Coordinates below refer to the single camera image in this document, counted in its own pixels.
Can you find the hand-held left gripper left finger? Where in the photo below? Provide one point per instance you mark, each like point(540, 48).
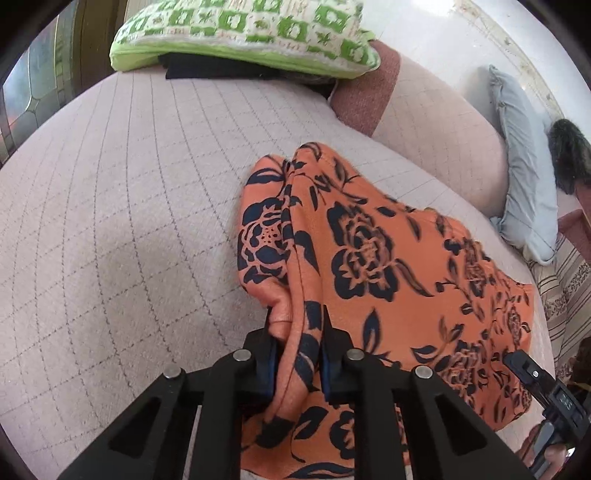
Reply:
point(272, 369)

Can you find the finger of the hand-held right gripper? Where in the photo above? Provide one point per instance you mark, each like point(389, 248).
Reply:
point(531, 374)

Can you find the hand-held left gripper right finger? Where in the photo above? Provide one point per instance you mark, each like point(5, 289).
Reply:
point(328, 376)

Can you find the orange floral shirt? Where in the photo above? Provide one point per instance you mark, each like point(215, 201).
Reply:
point(369, 258)

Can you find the person's right hand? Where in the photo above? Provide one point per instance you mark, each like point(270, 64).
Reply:
point(556, 459)

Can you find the striped floral cushion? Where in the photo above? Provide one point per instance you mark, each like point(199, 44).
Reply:
point(568, 286)

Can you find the grey pillow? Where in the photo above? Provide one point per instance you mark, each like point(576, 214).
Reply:
point(526, 184)

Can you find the dark furry cushion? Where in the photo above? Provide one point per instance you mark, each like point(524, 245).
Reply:
point(572, 157)

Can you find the pink bolster cushion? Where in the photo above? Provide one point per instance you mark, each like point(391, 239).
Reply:
point(438, 138)

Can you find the dark cloth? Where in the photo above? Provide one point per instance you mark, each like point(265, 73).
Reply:
point(207, 67)

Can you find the green checked pillow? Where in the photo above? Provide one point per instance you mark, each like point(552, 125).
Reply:
point(240, 27)

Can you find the wooden door with stained glass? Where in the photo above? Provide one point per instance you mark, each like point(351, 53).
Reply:
point(92, 27)

